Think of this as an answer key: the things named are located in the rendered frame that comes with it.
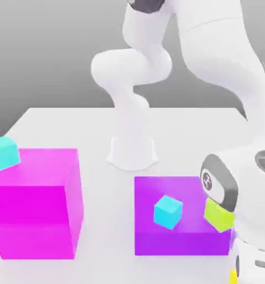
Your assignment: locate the small cyan cube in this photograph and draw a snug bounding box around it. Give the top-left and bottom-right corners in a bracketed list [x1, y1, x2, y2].
[153, 195, 184, 231]

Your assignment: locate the small lime cube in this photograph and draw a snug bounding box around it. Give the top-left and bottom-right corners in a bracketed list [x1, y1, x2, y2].
[203, 197, 236, 234]

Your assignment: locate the small turquoise cube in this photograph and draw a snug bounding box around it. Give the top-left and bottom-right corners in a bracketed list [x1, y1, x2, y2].
[0, 135, 21, 172]

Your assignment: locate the large purple box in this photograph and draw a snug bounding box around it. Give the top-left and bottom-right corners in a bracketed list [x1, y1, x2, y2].
[134, 176, 233, 256]

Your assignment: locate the large magenta box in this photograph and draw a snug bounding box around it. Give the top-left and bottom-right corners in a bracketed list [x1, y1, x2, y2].
[0, 148, 85, 261]

